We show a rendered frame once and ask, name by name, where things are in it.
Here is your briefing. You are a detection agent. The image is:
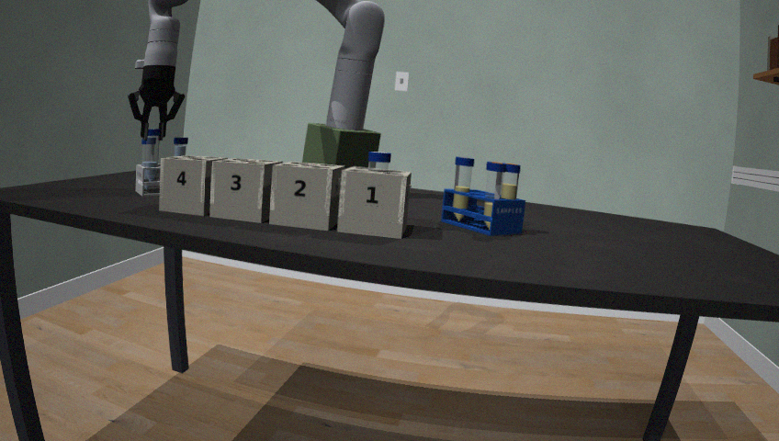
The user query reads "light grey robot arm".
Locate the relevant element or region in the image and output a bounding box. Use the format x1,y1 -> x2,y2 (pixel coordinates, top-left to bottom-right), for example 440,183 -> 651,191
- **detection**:
135,0 -> 385,130

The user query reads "blue tube rack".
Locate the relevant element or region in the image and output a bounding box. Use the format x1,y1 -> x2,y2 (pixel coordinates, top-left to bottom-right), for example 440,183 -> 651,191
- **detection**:
441,189 -> 525,236

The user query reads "white tube rack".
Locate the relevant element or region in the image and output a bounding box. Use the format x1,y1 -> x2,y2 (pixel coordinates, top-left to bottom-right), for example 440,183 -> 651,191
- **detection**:
136,164 -> 161,197

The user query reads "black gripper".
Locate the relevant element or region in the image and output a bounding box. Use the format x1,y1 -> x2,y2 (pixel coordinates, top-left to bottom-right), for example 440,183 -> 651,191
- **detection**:
128,65 -> 185,141

